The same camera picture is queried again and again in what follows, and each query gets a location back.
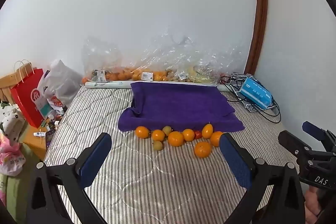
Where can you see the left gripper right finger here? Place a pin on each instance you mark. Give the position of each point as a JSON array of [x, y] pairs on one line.
[[273, 193]]

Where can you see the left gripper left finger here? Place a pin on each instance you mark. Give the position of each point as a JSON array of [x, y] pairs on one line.
[[44, 203]]

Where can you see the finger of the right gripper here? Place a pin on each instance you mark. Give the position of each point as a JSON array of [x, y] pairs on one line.
[[296, 146], [315, 132]]

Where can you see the large orange mandarin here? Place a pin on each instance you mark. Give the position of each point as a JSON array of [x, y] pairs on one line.
[[202, 149]]

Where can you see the person's right hand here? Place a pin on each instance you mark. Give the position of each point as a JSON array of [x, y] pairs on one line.
[[312, 205]]

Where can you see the wooden bedside table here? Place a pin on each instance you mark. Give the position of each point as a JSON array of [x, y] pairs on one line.
[[35, 143]]

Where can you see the blue tissue pack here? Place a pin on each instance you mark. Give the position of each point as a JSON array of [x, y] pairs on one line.
[[255, 92]]

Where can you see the white spotted plush toy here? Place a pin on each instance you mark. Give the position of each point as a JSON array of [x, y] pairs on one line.
[[12, 121]]

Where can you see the striped grey mattress cover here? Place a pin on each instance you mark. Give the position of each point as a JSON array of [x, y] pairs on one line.
[[137, 184]]

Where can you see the oval orange kumquat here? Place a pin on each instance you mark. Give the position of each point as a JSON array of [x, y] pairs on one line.
[[207, 131]]

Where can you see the small orange mandarin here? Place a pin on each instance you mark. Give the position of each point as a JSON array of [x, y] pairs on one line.
[[188, 134]]

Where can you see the red paper shopping bag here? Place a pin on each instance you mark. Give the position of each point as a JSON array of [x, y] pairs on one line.
[[25, 92]]

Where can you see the white plastic bag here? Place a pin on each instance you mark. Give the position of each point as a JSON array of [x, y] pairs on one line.
[[58, 87]]

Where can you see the green kiwi front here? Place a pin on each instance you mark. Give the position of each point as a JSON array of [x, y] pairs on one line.
[[157, 145]]

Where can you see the green kiwi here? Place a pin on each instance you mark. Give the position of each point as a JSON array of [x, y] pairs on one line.
[[157, 145], [167, 130]]

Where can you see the big central orange mandarin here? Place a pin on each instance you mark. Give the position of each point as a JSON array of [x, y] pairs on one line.
[[175, 139]]

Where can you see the white rolled tube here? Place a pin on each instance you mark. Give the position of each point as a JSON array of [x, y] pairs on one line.
[[127, 84]]

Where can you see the green kiwi back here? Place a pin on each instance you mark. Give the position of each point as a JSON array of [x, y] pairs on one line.
[[167, 130]]

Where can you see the purple towel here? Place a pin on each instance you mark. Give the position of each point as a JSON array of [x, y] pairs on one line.
[[179, 106]]

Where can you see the clear plastic fruit bags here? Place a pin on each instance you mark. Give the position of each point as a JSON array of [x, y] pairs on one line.
[[169, 57]]

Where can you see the brown wooden door frame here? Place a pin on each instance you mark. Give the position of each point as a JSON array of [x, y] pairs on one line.
[[257, 36]]

